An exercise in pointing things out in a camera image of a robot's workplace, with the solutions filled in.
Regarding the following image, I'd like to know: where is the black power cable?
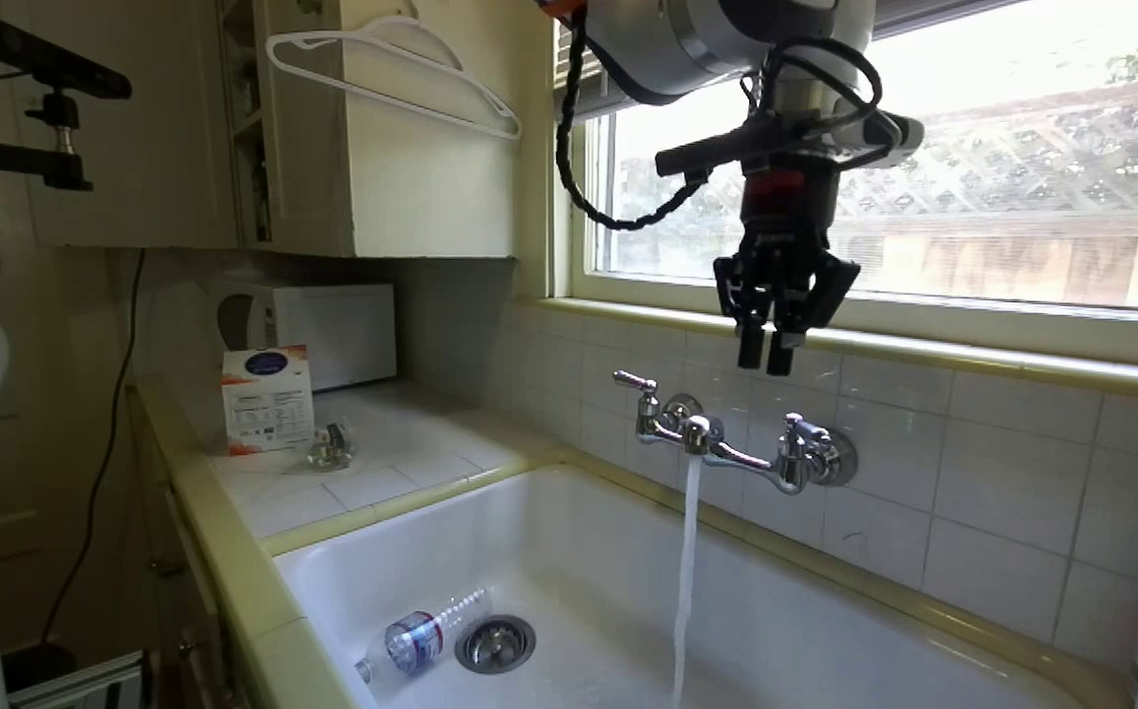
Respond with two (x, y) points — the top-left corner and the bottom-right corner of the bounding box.
(34, 247), (154, 649)

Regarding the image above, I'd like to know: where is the chrome faucet lever handle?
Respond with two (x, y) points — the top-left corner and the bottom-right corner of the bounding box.
(608, 361), (706, 447)
(773, 406), (863, 498)

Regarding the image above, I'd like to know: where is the chrome wall faucet spout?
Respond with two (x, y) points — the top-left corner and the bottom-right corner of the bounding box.
(668, 406), (788, 482)

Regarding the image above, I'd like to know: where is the cream wall cabinet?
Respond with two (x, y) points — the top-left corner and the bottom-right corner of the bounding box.
(213, 0), (526, 265)

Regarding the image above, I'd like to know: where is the small metal object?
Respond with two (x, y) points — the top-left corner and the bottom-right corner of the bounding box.
(300, 418), (358, 477)

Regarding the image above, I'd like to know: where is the running water stream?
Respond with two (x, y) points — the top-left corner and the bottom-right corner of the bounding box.
(665, 451), (710, 709)

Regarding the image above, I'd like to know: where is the white kitchen sink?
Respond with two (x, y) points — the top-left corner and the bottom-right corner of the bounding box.
(267, 458), (1102, 709)

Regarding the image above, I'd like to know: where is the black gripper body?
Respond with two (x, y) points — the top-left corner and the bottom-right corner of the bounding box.
(733, 154), (851, 277)

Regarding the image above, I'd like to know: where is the white cardboard box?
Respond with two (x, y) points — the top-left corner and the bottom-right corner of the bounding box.
(216, 342), (322, 461)

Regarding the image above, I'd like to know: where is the metal sink drain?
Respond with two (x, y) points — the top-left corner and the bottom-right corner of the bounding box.
(452, 611), (543, 678)

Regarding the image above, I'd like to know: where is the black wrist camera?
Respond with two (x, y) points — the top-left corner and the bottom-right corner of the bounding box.
(650, 105), (929, 183)

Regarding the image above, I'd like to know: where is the black camera on stand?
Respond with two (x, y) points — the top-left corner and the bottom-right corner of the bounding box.
(0, 8), (137, 196)

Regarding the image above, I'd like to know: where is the white plastic clothes hanger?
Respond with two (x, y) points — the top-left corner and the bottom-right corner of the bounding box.
(259, 11), (526, 147)

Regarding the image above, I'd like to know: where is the window with white frame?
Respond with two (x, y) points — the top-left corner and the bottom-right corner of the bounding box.
(543, 0), (1138, 374)

